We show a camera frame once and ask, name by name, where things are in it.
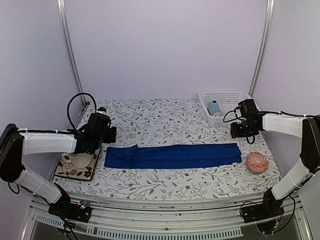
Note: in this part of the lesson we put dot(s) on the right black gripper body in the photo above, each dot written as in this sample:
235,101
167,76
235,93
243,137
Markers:
245,131

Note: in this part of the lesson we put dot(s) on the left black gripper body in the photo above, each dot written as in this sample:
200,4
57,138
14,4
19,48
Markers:
111,137

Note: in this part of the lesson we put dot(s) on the light blue orange dotted towel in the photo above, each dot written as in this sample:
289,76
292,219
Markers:
214,109

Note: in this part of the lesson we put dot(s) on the dark blue towel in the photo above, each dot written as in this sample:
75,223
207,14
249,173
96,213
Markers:
179,156

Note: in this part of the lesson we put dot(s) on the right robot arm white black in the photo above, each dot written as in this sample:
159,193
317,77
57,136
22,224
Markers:
294,140

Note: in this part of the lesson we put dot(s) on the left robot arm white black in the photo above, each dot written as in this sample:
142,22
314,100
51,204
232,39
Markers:
16,143

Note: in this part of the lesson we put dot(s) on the cream ribbed mug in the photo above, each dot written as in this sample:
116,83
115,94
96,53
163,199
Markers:
79,161

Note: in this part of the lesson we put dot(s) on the white plastic perforated basket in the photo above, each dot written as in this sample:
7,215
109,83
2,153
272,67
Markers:
227,101

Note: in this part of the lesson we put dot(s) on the floral square coaster tile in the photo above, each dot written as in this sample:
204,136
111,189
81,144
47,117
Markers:
68,171

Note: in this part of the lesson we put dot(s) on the red white patterned bowl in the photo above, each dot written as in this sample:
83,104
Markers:
257,162

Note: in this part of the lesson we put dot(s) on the floral patterned tablecloth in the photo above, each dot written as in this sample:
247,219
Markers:
164,122

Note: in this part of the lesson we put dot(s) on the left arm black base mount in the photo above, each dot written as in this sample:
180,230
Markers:
65,209

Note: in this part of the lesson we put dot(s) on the right aluminium frame post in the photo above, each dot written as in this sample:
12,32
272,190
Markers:
270,4

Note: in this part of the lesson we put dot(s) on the aluminium frame post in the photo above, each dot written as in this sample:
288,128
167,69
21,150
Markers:
62,13
270,4

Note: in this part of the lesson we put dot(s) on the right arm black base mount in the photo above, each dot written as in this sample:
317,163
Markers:
269,208

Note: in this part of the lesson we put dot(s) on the front aluminium rail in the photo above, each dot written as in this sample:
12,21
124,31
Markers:
202,219

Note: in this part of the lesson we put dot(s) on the left aluminium frame post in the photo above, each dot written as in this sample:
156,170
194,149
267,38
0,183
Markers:
62,13

